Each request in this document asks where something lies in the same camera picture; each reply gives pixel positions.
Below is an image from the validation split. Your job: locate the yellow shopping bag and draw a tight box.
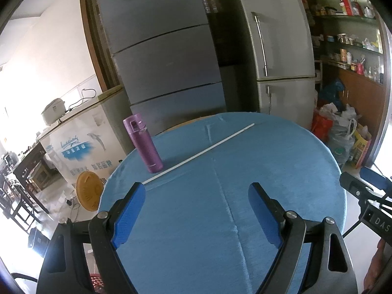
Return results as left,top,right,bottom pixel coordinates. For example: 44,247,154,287
349,122,372,169

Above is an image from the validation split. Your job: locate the black power cord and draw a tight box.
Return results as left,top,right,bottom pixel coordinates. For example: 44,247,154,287
68,88,97,111

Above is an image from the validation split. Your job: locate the silver refrigerator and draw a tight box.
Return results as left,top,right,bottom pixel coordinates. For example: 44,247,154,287
231,0,317,129

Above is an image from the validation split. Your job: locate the long white stick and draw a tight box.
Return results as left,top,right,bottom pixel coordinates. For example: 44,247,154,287
142,123,255,184

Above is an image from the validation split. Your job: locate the black box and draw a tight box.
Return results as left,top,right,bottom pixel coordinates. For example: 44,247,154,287
28,228,51,256

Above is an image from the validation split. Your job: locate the large white plastic bag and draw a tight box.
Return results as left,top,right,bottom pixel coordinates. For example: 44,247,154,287
328,104,357,164

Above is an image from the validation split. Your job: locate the white rice cooker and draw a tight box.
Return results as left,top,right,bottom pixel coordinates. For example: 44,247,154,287
41,98,68,126

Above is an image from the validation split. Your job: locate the yellow round plastic cover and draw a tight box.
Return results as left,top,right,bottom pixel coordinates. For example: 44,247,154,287
76,171,103,212

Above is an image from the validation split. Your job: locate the dark wooden table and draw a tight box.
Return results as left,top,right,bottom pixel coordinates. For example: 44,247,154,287
14,142,49,215

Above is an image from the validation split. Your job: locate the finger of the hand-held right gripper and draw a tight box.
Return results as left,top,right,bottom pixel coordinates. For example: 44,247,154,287
360,167,392,192
339,171,392,204

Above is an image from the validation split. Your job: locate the blue tablecloth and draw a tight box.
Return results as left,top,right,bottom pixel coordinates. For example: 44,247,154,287
98,112,348,294

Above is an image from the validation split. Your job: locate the dark wooden chair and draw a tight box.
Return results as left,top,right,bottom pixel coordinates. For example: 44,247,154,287
0,165,34,230

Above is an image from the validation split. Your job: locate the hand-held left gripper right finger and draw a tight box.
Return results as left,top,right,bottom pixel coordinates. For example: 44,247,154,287
248,182,359,294

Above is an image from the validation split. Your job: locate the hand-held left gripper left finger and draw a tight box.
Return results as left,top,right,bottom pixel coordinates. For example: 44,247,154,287
36,182,147,294

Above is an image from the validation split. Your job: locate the person's right forearm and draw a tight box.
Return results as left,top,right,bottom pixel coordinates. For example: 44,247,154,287
364,239,392,294

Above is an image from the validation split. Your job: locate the small white plastic bag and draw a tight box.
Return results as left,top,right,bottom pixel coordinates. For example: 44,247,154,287
318,102,342,120

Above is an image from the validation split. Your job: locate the purple thermos bottle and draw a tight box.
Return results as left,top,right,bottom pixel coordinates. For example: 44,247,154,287
123,114,163,173

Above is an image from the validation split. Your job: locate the blue floor bag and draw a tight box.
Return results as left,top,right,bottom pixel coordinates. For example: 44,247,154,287
318,78,346,111

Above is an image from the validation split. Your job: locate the white chest freezer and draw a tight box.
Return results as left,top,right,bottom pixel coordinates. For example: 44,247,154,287
40,86,135,187

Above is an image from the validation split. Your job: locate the red shopping bag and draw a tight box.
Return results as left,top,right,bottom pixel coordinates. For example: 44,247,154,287
311,113,334,143

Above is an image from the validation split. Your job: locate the wall shelf with goods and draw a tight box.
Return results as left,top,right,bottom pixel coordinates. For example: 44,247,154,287
302,0,386,82

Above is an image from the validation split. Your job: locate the large grey refrigerator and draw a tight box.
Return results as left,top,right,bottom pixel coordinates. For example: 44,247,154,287
95,0,229,137

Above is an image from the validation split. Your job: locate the cardboard box of clutter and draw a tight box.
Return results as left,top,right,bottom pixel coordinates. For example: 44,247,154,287
321,61,388,166

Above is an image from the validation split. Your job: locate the red plastic basket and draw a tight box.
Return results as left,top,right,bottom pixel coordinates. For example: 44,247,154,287
90,274,106,294

